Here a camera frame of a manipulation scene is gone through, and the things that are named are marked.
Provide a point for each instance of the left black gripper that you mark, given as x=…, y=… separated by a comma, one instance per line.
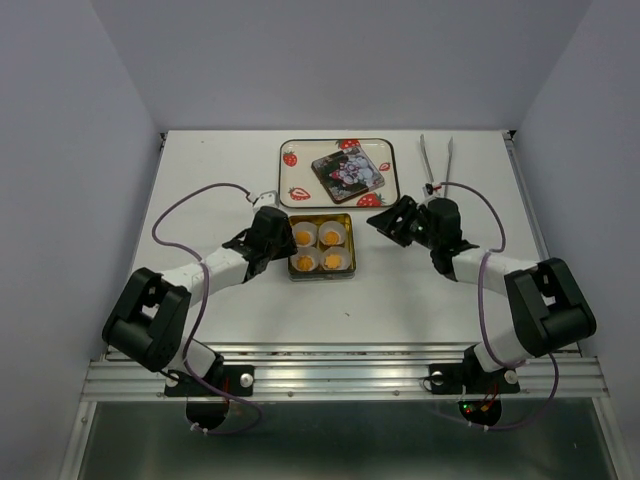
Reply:
x=289, y=246

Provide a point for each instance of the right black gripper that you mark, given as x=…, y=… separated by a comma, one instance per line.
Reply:
x=385, y=220

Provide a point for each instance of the swirl cookie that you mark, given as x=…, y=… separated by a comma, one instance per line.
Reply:
x=303, y=238

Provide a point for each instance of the gold square cookie tin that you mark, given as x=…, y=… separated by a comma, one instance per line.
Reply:
x=320, y=274

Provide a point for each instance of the flower cookie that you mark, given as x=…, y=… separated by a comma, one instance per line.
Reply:
x=333, y=262

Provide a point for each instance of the gold tin lid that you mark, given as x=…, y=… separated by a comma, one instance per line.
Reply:
x=344, y=176

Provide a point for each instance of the strawberry pattern tray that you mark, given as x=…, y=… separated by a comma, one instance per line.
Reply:
x=299, y=188

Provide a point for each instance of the metal serving tongs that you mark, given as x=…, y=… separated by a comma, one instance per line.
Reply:
x=437, y=157

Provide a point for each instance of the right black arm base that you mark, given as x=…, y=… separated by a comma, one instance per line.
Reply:
x=477, y=391

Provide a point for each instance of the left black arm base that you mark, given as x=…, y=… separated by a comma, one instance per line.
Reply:
x=218, y=404

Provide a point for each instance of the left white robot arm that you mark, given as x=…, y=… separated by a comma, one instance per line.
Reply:
x=147, y=323

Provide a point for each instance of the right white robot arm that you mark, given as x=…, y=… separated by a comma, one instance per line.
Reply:
x=548, y=309

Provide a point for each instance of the back left paper cup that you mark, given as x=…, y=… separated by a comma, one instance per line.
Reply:
x=307, y=226

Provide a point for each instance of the paper cup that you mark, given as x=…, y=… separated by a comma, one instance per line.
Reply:
x=307, y=226
x=310, y=251
x=346, y=256
x=334, y=226

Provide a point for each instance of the front left paper cup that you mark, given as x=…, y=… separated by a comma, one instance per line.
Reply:
x=310, y=251

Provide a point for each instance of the back right paper cup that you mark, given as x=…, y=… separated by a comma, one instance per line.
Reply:
x=334, y=226

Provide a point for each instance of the front right paper cup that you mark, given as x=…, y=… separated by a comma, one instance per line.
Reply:
x=346, y=256

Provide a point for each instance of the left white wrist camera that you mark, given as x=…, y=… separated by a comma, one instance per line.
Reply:
x=268, y=198

